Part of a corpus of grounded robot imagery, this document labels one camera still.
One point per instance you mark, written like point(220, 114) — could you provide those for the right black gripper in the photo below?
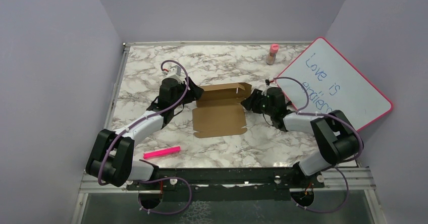
point(251, 102)

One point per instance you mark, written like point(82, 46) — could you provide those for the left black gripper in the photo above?
point(195, 93)

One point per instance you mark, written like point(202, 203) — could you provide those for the brown cardboard box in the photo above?
point(219, 111)

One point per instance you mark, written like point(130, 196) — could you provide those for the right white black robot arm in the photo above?
point(336, 139)

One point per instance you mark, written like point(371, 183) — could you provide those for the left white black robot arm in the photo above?
point(111, 159)

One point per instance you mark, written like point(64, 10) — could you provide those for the pink-capped small bottle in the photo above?
point(271, 56)

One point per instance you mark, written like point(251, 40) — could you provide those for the pink rectangular stick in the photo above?
point(162, 152)

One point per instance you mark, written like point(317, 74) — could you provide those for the pink-framed whiteboard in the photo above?
point(321, 80)

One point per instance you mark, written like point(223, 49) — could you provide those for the aluminium front frame rail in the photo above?
point(244, 195)

